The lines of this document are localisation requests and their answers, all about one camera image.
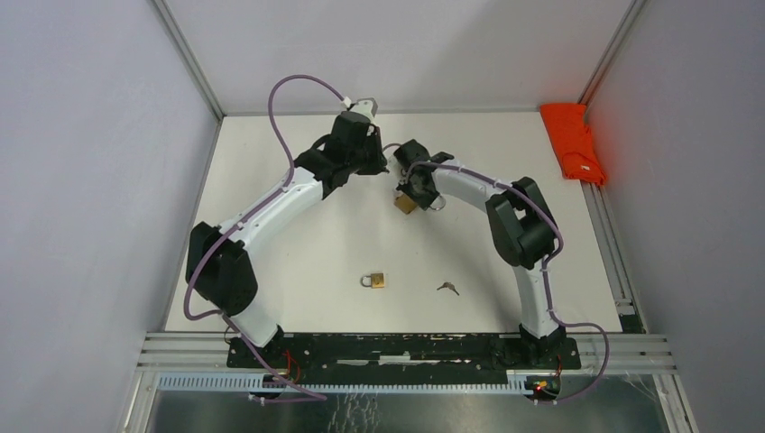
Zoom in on large brass padlock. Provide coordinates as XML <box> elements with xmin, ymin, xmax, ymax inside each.
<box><xmin>393</xmin><ymin>191</ymin><xmax>447</xmax><ymax>215</ymax></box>

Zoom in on small keys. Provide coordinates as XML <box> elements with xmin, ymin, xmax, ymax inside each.
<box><xmin>437</xmin><ymin>281</ymin><xmax>459</xmax><ymax>296</ymax></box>

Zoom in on small brass padlock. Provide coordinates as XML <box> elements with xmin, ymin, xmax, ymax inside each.
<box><xmin>360</xmin><ymin>272</ymin><xmax>386</xmax><ymax>289</ymax></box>

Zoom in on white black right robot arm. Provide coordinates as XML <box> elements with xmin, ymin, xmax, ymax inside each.
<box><xmin>393</xmin><ymin>140</ymin><xmax>567</xmax><ymax>368</ymax></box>

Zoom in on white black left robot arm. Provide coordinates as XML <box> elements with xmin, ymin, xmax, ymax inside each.
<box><xmin>186</xmin><ymin>108</ymin><xmax>387</xmax><ymax>368</ymax></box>

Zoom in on orange folded cloth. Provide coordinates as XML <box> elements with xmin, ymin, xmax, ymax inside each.
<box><xmin>539</xmin><ymin>103</ymin><xmax>608</xmax><ymax>187</ymax></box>

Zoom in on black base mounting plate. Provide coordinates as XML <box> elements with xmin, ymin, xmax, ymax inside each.
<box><xmin>226</xmin><ymin>333</ymin><xmax>582</xmax><ymax>386</ymax></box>

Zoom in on aluminium corner frame post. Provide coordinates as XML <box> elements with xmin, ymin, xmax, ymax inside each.
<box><xmin>577</xmin><ymin>0</ymin><xmax>650</xmax><ymax>106</ymax></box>

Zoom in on aluminium front frame rail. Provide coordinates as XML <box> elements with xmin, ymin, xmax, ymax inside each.
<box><xmin>119</xmin><ymin>332</ymin><xmax>698</xmax><ymax>432</ymax></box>

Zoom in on left aluminium corner post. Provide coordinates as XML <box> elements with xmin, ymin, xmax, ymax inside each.
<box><xmin>150</xmin><ymin>0</ymin><xmax>225</xmax><ymax>123</ymax></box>

